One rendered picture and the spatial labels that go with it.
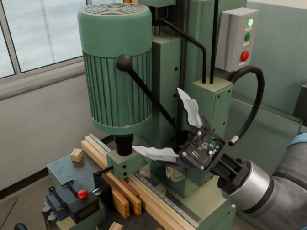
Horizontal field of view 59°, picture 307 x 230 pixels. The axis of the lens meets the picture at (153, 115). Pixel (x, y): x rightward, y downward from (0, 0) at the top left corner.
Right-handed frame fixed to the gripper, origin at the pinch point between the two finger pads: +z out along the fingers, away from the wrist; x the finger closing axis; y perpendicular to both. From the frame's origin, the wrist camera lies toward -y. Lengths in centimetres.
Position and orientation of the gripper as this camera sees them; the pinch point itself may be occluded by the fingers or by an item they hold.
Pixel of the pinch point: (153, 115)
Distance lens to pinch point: 55.4
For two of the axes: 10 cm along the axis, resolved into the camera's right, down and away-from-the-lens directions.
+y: 0.9, -1.2, -9.9
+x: -6.1, 7.8, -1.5
